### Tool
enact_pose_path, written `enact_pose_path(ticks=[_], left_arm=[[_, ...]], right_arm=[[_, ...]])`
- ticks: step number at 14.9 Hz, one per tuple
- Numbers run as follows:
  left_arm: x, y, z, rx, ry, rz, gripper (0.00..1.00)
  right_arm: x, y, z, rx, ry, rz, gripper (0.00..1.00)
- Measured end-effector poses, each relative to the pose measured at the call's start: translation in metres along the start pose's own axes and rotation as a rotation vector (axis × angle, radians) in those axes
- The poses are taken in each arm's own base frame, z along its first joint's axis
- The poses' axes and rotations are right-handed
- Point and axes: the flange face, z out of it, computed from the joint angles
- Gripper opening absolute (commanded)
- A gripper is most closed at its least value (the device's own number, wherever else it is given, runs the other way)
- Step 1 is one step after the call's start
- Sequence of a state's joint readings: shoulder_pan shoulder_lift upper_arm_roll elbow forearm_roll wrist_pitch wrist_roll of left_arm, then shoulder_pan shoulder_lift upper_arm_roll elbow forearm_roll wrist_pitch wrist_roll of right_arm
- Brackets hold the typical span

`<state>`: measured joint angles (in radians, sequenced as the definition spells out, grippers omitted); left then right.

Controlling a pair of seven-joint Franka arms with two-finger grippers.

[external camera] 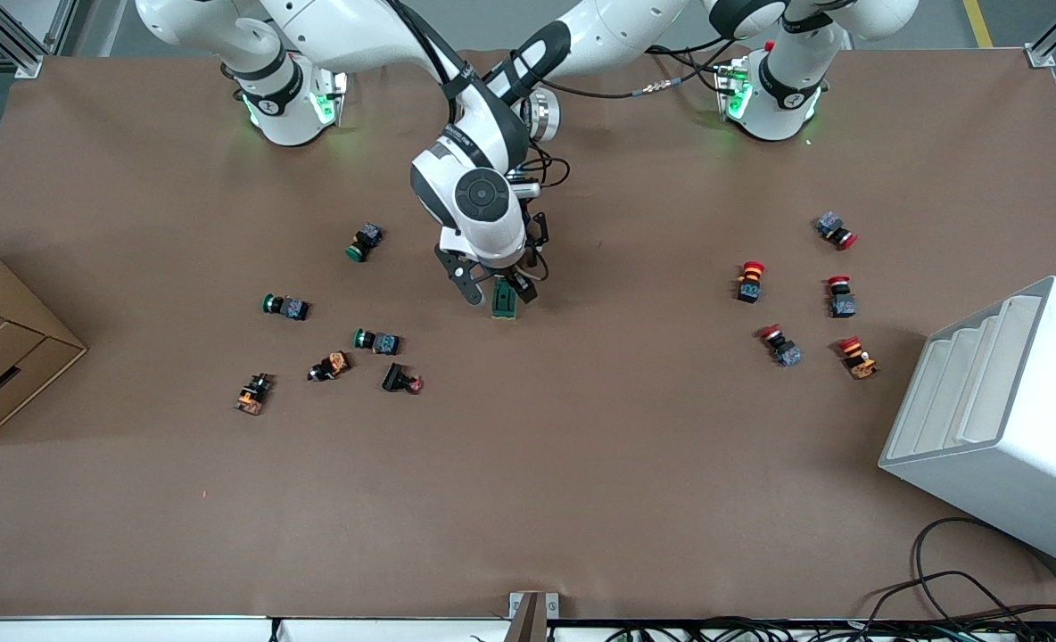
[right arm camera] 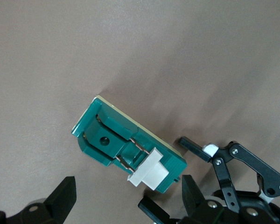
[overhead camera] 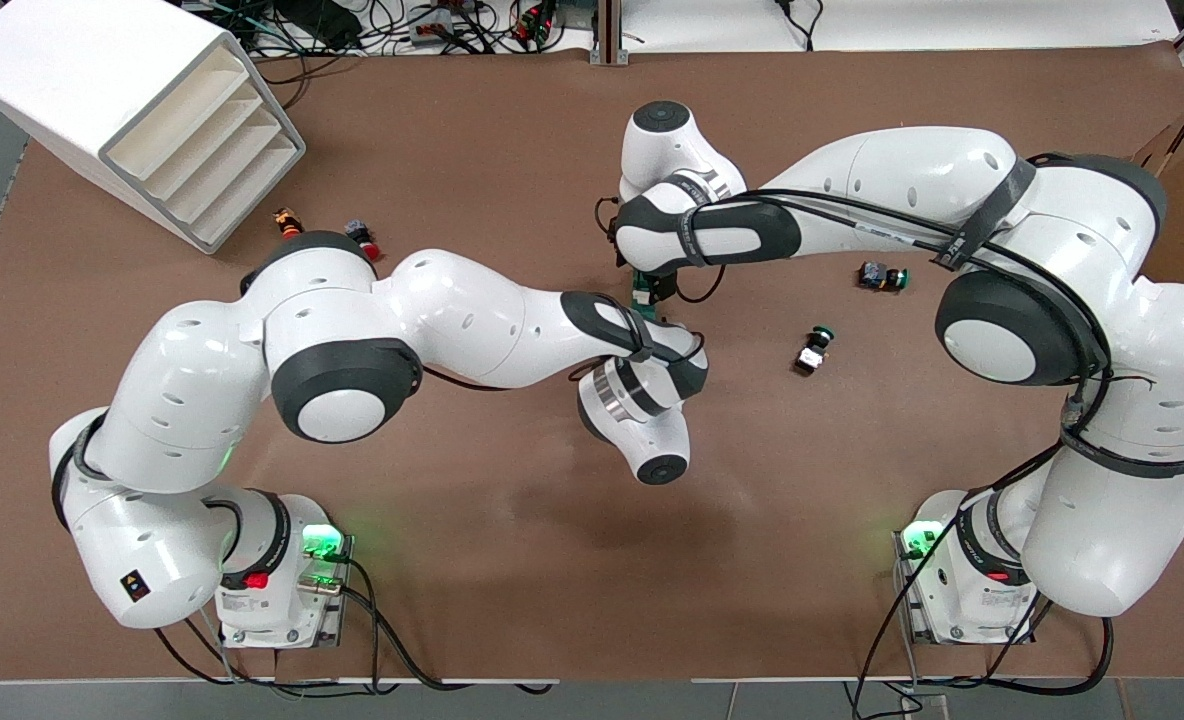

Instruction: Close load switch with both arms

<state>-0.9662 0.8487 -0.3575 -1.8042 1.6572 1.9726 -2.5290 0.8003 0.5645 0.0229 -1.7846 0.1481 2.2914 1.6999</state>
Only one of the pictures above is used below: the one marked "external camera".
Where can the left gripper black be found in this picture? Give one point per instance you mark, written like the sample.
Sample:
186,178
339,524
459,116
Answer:
523,278

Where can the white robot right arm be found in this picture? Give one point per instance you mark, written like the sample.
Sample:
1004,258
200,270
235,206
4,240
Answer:
341,31

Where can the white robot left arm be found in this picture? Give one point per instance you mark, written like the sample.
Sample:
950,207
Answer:
617,31

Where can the green mushroom push button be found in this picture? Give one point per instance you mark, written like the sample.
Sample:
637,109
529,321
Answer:
292,308
366,241
383,343

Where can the red mushroom button orange block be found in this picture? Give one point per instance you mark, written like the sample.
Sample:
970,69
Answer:
860,361
749,287

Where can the red mushroom button blue block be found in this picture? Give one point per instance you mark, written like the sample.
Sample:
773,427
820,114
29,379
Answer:
831,226
842,305
787,352

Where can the white stepped plastic rack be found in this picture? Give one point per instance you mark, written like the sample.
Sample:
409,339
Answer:
1010,446

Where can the brown cardboard box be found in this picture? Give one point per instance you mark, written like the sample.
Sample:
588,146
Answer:
2,357

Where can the black orange selector switch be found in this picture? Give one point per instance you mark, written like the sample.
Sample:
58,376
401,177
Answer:
332,365
253,395

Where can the metal table edge bracket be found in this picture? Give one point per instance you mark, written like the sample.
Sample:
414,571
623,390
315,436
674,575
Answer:
532,620

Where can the white table edge rail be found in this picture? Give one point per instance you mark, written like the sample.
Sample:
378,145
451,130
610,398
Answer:
136,631

